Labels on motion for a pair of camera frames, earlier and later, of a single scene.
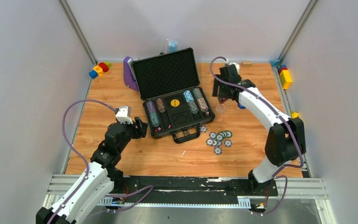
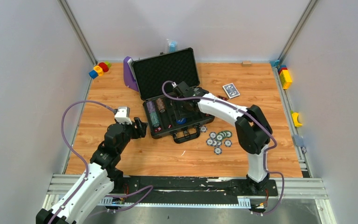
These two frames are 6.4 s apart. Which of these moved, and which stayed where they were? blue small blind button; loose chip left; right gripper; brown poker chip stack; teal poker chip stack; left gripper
Moved: blue small blind button; right gripper
Stayed: brown poker chip stack; left gripper; loose chip left; teal poker chip stack
